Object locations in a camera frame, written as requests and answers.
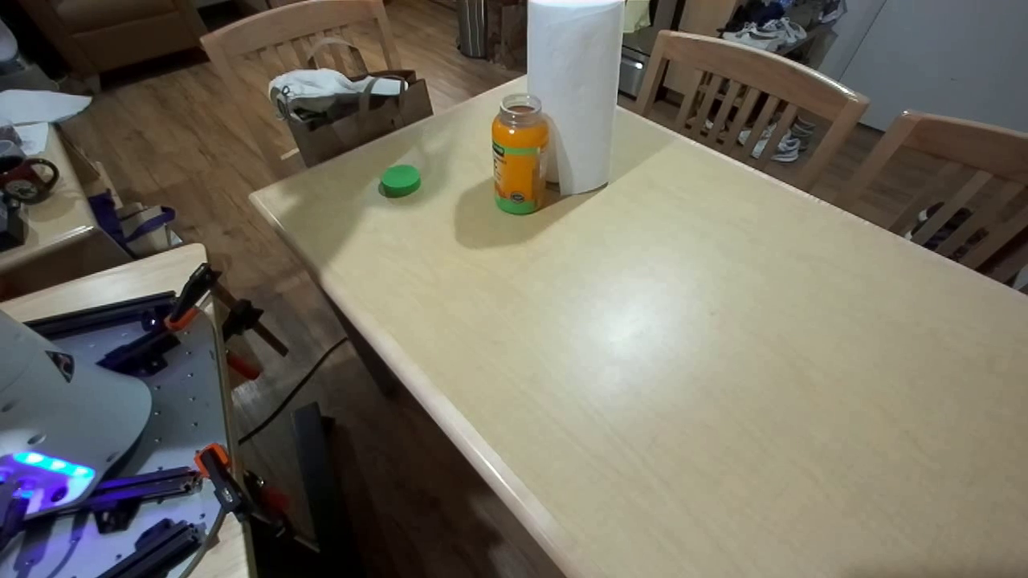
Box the orange juice bottle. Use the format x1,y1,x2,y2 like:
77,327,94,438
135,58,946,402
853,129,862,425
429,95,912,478
488,88,555,219

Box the green plastic lid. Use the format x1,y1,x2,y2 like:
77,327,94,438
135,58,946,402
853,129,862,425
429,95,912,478
376,160,423,203

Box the white paper towel roll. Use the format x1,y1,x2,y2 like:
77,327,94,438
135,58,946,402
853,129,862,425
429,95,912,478
523,0,627,198

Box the metal trash can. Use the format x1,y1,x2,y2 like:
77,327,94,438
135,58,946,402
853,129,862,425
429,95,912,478
455,0,502,62

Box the white sneaker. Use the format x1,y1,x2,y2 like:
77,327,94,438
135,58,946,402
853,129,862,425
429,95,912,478
736,117,808,166

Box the black orange bar clamp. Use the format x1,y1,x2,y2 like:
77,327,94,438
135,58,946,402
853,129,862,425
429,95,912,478
96,259,297,382
91,438,298,540

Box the wooden slat-back chair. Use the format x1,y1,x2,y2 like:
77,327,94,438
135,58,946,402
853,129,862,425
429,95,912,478
195,0,400,181
838,107,1028,294
633,24,875,194

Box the grey robot mounting plate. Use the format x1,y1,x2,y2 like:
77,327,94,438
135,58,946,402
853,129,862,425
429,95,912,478
0,292,237,578

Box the grey shoes pile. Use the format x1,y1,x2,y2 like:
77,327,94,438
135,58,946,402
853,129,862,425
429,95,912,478
724,0,848,58

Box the brown armchair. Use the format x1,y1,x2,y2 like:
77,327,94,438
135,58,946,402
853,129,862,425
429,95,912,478
13,0,209,76

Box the white door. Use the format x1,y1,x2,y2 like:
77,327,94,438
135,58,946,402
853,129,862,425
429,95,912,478
823,0,1028,138

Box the white paper sheet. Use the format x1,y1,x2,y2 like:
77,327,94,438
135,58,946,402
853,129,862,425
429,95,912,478
0,87,96,156

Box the black headphones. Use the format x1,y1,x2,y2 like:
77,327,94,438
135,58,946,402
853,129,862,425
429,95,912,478
0,154,65,209

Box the black floor cable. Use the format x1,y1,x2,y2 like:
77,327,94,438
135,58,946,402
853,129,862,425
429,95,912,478
232,333,354,450

